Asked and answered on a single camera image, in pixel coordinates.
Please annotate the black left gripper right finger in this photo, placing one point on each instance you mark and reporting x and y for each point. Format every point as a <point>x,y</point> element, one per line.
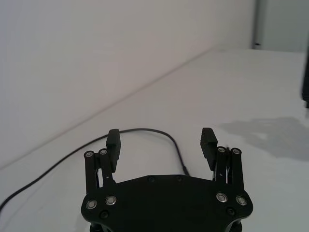
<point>208,147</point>

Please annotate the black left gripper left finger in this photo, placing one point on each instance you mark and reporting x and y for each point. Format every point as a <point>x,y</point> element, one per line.
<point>113,147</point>

